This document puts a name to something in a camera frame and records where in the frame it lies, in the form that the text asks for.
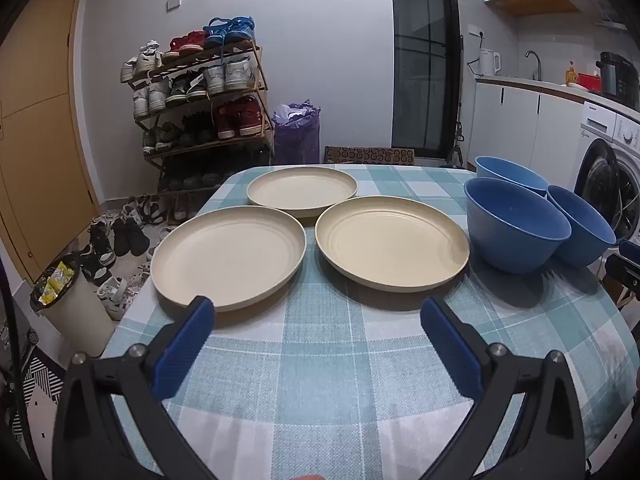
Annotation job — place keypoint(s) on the wooden shoe rack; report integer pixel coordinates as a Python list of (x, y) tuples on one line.
[(225, 141)]

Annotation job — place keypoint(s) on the grey floor mop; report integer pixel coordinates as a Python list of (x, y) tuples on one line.
[(455, 150)]

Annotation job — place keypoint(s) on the yellow wooden door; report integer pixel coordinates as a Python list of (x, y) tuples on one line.
[(40, 135)]

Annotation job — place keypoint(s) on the rows of assorted sneakers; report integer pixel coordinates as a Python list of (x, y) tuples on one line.
[(240, 72)]

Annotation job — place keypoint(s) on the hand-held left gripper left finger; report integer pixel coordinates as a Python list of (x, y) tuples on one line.
[(182, 350)]

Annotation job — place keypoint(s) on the brown patterned doormat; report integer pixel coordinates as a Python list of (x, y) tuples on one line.
[(370, 155)]

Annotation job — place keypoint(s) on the purple plastic bag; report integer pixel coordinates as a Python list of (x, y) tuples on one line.
[(297, 137)]

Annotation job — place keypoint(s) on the blue bowl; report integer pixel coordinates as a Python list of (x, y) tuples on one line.
[(585, 230), (510, 230), (510, 172)]

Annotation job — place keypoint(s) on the white trash bin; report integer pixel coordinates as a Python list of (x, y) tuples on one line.
[(80, 315)]

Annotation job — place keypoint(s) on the yellow snack wrapper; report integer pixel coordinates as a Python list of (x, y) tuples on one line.
[(55, 282)]

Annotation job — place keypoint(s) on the metal kitchen faucet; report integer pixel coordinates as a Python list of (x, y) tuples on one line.
[(536, 62)]

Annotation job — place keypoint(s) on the teal checked tablecloth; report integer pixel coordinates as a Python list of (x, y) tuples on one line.
[(350, 360)]

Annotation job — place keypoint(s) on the beige round plate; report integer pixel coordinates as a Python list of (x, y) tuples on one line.
[(390, 240), (225, 255), (300, 190)]

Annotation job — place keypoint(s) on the white washing machine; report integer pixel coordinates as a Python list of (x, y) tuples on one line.
[(600, 125)]

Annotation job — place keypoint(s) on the white wall socket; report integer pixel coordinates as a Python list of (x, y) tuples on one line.
[(475, 30)]

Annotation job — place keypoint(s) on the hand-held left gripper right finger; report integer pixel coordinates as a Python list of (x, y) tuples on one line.
[(452, 355)]

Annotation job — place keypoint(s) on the scattered dark shoes and sandals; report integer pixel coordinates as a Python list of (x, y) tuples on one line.
[(125, 235)]

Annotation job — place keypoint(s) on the yellow bottle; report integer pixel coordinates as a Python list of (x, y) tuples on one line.
[(571, 75)]

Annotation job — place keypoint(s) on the white electric kettle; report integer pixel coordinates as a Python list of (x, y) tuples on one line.
[(488, 62)]

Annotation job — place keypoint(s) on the black pressure cooker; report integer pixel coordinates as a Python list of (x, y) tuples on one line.
[(615, 77)]

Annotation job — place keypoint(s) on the white kitchen base cabinet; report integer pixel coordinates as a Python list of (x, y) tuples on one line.
[(510, 120)]

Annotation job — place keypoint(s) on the black and white rug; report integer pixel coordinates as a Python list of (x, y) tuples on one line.
[(42, 385)]

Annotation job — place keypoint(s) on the red box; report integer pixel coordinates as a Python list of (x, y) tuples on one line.
[(588, 83)]

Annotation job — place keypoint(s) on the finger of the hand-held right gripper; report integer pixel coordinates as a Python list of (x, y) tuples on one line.
[(631, 250), (622, 274)]

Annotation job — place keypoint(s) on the dark glass door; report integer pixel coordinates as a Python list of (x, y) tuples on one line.
[(420, 60)]

